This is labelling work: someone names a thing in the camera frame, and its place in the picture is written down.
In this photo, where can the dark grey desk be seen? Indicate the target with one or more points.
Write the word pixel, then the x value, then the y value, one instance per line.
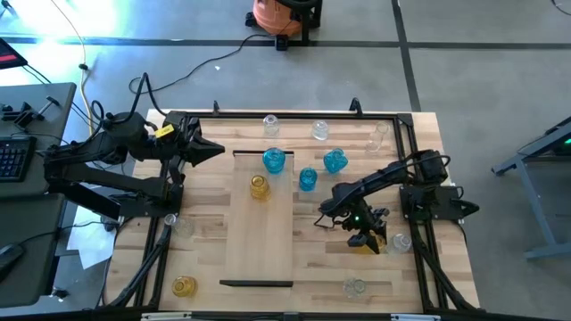
pixel 27 285
pixel 49 134

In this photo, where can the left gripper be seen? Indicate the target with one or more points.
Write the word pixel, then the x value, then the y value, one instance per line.
pixel 185 145

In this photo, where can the black computer mouse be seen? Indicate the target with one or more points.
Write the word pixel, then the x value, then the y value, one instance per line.
pixel 9 260

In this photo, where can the blue cylindrical textured glass vase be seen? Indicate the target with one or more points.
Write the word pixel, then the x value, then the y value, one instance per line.
pixel 308 178

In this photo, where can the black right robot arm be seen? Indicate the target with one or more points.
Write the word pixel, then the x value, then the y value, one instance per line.
pixel 383 176

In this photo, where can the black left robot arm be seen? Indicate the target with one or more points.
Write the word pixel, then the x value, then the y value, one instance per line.
pixel 89 151

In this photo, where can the orange shop vacuum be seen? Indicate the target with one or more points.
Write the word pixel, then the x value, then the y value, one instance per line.
pixel 272 18

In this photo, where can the clear oval ribbed glass vase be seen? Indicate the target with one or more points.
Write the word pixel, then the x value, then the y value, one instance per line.
pixel 320 130

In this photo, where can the black red-screen device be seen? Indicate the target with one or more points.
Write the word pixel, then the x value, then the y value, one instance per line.
pixel 9 55

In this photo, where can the blue bulbous textured glass vase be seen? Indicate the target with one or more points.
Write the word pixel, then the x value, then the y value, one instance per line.
pixel 335 160

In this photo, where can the black stand leg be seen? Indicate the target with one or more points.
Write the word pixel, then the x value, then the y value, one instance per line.
pixel 312 22

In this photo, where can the black keyboard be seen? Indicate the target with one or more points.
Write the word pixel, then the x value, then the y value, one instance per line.
pixel 15 158

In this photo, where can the clear faceted round glass jar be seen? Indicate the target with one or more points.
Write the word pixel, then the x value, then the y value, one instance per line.
pixel 270 125

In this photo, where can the tall clear glass carafe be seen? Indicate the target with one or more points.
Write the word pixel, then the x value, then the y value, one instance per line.
pixel 377 136

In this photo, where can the white strip bracket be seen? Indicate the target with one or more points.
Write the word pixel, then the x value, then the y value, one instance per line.
pixel 415 317
pixel 165 316

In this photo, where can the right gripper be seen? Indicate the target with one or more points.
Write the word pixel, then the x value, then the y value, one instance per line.
pixel 365 225

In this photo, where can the small amber spiral glass vase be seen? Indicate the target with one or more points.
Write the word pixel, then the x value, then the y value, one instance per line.
pixel 184 286

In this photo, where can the black table edge clamp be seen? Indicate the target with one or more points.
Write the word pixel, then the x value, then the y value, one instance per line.
pixel 216 108
pixel 356 107

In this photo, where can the wooden shelf black metal legs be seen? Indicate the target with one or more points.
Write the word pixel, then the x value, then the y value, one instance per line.
pixel 259 241

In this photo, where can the black aluminium table frame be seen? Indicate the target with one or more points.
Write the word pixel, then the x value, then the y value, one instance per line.
pixel 290 116

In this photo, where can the yellow hobnail textured glass vase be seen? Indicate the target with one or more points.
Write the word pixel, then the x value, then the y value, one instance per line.
pixel 260 187

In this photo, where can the grey metal table stand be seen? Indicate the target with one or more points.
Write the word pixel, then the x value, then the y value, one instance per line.
pixel 533 200

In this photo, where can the blue flared-rim glass vase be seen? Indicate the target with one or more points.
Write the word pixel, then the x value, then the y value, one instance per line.
pixel 273 160

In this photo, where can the yellow ribbed glass vase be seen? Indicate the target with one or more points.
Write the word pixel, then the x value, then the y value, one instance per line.
pixel 370 248

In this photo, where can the black desk clamp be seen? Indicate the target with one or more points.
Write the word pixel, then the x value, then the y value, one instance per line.
pixel 24 117

